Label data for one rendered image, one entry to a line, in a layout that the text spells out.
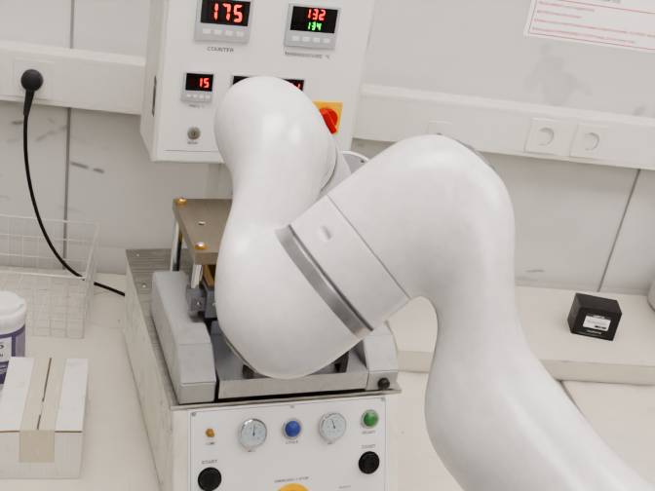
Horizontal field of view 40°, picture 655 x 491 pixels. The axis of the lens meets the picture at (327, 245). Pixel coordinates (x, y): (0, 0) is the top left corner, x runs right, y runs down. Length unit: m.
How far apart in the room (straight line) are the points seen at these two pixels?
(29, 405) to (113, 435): 0.16
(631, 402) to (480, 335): 1.27
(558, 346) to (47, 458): 1.01
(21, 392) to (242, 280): 0.83
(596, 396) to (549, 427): 1.21
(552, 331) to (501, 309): 1.30
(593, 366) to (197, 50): 0.99
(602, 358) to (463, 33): 0.70
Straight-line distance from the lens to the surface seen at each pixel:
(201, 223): 1.34
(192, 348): 1.25
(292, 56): 1.41
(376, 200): 0.61
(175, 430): 1.26
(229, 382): 1.24
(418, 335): 1.77
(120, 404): 1.55
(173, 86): 1.38
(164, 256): 1.61
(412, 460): 1.52
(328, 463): 1.34
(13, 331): 1.52
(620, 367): 1.88
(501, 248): 0.62
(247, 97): 0.72
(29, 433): 1.35
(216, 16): 1.36
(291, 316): 0.61
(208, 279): 1.32
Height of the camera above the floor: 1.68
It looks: 26 degrees down
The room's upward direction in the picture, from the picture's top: 10 degrees clockwise
